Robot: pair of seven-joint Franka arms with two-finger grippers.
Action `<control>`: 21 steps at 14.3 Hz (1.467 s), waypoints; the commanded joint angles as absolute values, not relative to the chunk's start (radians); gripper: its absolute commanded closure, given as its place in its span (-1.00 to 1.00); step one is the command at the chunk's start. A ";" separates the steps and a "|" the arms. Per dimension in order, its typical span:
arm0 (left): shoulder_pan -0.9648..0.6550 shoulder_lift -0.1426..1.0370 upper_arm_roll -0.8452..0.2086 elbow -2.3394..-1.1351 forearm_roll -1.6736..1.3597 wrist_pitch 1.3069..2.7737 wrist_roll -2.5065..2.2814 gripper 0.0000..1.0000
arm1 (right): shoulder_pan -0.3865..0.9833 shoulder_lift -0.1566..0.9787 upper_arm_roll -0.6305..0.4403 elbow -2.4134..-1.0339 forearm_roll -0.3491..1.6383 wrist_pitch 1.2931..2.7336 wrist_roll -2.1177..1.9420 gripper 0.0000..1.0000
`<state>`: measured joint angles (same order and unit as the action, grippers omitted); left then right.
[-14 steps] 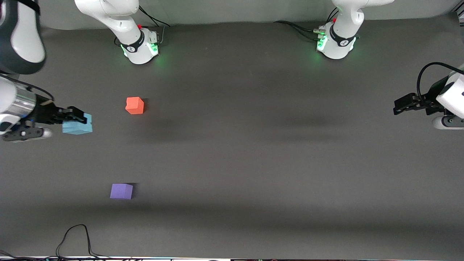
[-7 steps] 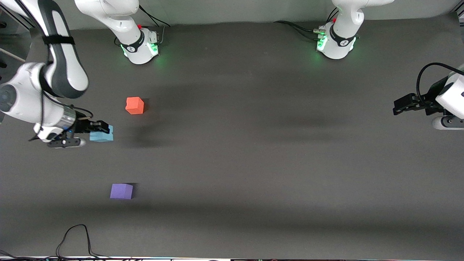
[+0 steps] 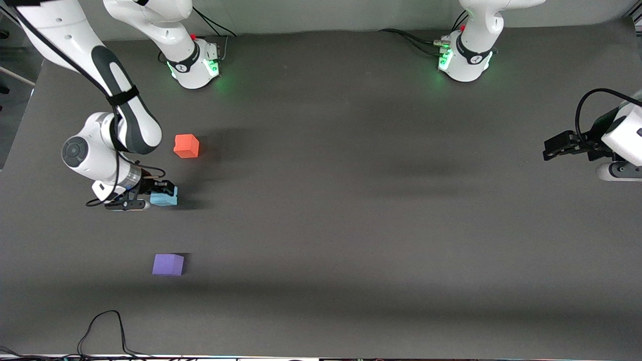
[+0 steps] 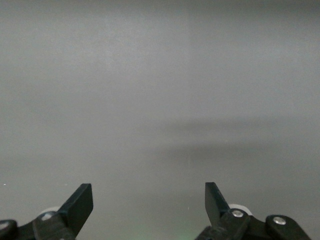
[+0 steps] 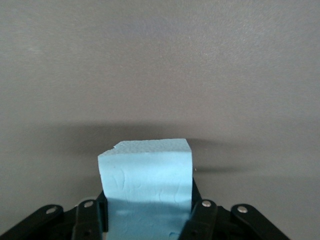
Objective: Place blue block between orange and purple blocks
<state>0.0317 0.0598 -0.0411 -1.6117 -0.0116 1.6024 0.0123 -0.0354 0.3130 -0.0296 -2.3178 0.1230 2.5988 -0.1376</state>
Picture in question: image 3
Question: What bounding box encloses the thin black table cable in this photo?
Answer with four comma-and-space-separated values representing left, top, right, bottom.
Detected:
0, 310, 151, 359

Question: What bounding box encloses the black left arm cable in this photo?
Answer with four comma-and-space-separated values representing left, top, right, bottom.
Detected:
575, 88, 642, 147

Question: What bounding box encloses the dark gray table mat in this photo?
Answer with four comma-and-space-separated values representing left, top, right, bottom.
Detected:
0, 18, 642, 359

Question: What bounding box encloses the purple cube block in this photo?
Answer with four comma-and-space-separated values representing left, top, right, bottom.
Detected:
152, 254, 185, 276

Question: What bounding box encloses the orange cube block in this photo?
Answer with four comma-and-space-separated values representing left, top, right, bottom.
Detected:
174, 134, 200, 159

